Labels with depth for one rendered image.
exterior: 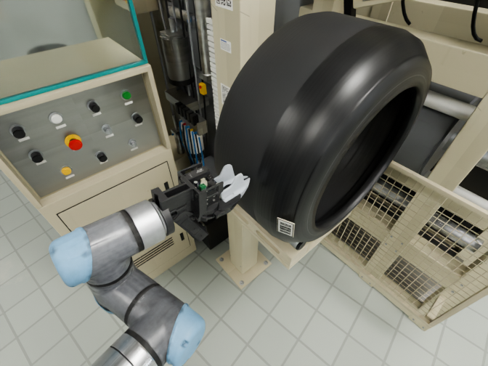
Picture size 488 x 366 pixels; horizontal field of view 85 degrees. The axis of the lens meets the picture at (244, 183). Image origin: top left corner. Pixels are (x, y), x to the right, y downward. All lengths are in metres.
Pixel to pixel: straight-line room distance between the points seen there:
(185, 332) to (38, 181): 0.89
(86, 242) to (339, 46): 0.54
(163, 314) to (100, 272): 0.11
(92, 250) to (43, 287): 1.76
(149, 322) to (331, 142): 0.42
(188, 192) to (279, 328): 1.36
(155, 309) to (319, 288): 1.48
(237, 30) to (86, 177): 0.81
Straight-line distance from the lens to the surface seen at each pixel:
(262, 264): 1.84
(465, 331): 2.11
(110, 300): 0.51
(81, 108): 1.10
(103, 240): 0.44
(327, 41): 0.60
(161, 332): 0.45
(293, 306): 1.77
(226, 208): 0.51
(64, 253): 0.44
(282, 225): 0.61
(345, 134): 0.52
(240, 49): 0.81
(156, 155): 1.24
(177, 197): 0.45
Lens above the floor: 1.65
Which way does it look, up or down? 46 degrees down
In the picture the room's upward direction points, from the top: straight up
